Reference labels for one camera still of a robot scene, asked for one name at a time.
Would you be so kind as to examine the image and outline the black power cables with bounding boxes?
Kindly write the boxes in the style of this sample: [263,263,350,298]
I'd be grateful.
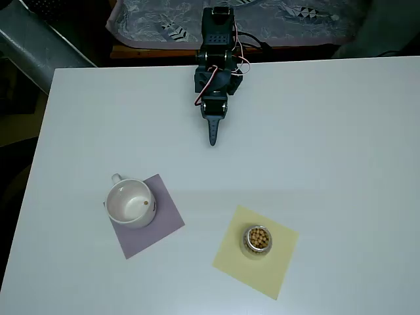
[236,31,273,52]

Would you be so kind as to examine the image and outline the wooden bed frame rail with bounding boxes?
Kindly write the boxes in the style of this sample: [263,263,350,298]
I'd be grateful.
[110,44,339,60]

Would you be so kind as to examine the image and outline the silver foil duct pipe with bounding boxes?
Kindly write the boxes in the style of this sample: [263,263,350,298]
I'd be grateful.
[0,0,98,96]

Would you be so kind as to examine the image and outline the purple square paper sheet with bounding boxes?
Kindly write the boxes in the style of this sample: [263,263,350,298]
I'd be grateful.
[103,173,186,261]

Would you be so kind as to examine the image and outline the glass jar of beans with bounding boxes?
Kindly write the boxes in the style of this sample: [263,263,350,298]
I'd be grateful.
[241,224,273,261]

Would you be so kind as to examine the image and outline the yellow square paper sheet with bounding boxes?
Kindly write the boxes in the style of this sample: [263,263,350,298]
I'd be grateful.
[211,205,300,301]

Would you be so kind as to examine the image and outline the white ceramic mug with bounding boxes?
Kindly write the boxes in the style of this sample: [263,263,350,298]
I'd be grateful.
[105,173,156,230]

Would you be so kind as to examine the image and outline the leaf patterned bedsheet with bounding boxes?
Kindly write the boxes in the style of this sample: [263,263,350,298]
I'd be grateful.
[105,0,366,51]

